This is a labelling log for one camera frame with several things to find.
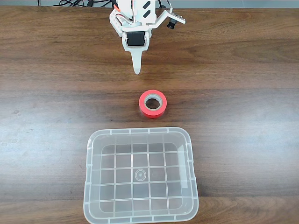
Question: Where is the black plug with cable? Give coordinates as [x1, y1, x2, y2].
[86, 0, 115, 7]

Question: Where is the thin camera cable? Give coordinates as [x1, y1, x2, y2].
[158, 0, 173, 12]

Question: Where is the wrist camera on white bracket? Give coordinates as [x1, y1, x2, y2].
[153, 9, 187, 30]

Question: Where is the red tape roll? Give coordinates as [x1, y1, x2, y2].
[138, 89, 168, 119]

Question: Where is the clear plastic storage box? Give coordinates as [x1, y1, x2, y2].
[83, 126, 199, 224]

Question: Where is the tangled black cable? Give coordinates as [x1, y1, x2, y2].
[52, 0, 87, 7]

